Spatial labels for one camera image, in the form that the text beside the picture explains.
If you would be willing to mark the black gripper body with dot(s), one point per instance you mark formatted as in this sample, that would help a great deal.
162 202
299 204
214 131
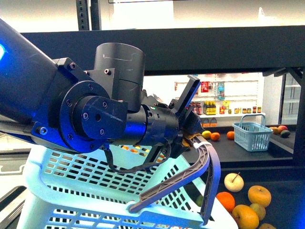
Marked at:
161 126

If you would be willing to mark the grey basket handle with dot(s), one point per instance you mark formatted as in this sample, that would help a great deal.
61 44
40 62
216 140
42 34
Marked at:
208 160

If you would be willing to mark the light blue shopping basket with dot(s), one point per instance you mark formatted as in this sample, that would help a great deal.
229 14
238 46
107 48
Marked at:
80 192

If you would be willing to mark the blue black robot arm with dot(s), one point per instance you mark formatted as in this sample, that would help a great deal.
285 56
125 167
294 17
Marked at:
56 104

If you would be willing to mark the far yellow lemon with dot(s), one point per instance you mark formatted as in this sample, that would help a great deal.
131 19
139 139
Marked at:
206 134

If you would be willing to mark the black upper shelf board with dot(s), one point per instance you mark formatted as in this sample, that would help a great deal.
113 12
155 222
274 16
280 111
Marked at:
188 50

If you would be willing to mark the black fruit shelf tray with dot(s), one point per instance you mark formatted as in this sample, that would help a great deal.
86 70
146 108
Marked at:
272 194

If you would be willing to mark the soy sauce bottles row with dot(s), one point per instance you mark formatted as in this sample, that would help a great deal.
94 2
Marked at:
204 108

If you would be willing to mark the far orange by basket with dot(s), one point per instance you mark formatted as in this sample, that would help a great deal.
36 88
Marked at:
230 135

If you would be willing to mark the green lime rear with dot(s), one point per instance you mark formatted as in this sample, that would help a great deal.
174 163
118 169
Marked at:
199 200

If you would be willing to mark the small blue basket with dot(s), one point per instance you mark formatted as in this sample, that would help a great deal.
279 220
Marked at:
251 136

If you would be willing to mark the white pear with stem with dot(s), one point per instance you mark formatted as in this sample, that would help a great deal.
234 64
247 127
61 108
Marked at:
234 182

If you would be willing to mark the small orange tangerine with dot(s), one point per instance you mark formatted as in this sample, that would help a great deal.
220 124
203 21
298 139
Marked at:
227 200

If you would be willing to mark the yellow orange apple rear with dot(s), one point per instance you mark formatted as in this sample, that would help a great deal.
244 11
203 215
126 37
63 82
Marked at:
259 194

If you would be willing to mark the yellow orange apple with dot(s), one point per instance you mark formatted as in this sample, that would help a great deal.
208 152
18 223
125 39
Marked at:
245 217
259 194

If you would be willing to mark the yellow orange apple front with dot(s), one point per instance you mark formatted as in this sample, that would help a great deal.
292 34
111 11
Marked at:
245 217

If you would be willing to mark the olive kiwi rear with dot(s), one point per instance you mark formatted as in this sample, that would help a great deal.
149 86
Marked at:
259 210

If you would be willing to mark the olive kiwi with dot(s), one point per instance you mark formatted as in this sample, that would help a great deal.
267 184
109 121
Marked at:
266 226
259 210

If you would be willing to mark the olive kiwi front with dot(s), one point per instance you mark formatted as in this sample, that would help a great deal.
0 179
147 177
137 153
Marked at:
266 226

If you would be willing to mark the black shelf post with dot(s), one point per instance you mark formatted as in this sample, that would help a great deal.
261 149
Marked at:
88 15

